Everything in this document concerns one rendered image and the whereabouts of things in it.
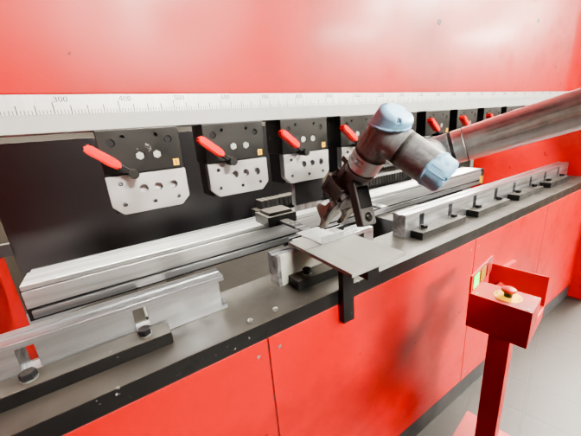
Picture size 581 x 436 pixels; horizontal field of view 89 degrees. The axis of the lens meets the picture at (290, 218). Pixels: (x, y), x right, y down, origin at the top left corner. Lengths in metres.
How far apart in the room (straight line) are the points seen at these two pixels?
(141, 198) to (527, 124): 0.78
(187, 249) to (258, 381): 0.46
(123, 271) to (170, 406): 0.42
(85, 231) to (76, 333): 0.54
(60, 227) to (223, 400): 0.79
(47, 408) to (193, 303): 0.31
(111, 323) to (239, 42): 0.68
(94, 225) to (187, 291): 0.57
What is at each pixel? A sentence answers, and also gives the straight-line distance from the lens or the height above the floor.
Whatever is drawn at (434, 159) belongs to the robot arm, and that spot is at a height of 1.24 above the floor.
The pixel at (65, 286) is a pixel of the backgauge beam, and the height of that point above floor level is 0.95.
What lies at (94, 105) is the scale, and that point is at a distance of 0.67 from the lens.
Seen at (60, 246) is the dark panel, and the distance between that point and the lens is 1.26.
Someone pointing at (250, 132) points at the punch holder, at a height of 1.31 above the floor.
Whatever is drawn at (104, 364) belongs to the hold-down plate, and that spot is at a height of 0.89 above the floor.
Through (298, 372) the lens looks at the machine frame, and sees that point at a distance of 0.91.
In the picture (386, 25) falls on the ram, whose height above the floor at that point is 1.58.
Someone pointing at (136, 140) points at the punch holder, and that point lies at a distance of 0.67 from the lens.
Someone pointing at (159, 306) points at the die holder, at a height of 0.94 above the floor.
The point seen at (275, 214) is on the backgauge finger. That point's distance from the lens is 1.06.
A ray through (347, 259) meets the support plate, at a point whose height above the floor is 1.00.
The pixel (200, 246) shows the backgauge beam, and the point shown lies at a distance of 1.02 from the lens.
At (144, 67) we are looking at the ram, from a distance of 0.69.
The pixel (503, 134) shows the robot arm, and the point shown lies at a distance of 0.75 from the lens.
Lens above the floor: 1.31
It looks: 17 degrees down
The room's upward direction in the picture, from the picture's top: 5 degrees counter-clockwise
